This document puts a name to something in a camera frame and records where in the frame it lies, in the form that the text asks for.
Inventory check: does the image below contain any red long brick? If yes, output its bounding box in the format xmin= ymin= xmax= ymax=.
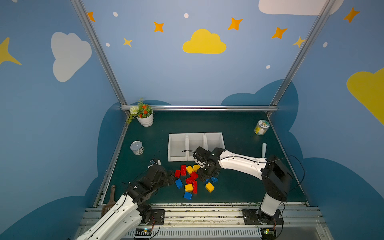
xmin=193 ymin=181 xmax=198 ymax=194
xmin=181 ymin=165 xmax=187 ymax=177

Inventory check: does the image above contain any yellow brick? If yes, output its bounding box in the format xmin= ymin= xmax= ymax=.
xmin=193 ymin=165 xmax=201 ymax=172
xmin=186 ymin=166 xmax=194 ymax=175
xmin=185 ymin=184 xmax=194 ymax=193

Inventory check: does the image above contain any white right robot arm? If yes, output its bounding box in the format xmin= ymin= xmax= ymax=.
xmin=193 ymin=147 xmax=294 ymax=218

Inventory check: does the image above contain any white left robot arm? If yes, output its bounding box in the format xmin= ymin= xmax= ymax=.
xmin=77 ymin=164 xmax=175 ymax=240

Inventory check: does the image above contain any blue brick left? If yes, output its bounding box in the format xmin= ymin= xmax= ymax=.
xmin=175 ymin=179 xmax=183 ymax=189

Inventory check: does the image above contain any red brick centre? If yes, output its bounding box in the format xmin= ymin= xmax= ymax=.
xmin=186 ymin=172 xmax=199 ymax=185

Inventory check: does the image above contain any blue brick bottom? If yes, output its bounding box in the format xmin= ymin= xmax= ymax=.
xmin=184 ymin=192 xmax=193 ymax=200

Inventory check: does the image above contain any white left bin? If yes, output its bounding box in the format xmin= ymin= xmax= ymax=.
xmin=168 ymin=133 xmax=188 ymax=162

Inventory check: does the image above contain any silver tin can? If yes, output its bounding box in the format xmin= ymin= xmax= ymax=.
xmin=130 ymin=141 xmax=144 ymax=156

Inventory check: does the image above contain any clear labelled plastic jar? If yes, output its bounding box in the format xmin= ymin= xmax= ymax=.
xmin=254 ymin=120 xmax=271 ymax=136

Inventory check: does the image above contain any potted flower plant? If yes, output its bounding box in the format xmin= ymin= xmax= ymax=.
xmin=126 ymin=99 xmax=154 ymax=127

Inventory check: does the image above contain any brown slotted scoop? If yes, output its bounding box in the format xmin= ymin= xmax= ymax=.
xmin=101 ymin=185 xmax=116 ymax=218

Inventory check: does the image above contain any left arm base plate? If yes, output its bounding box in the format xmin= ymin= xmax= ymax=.
xmin=141 ymin=209 xmax=165 ymax=226

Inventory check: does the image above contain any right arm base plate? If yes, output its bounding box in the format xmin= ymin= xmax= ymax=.
xmin=242 ymin=209 xmax=284 ymax=225

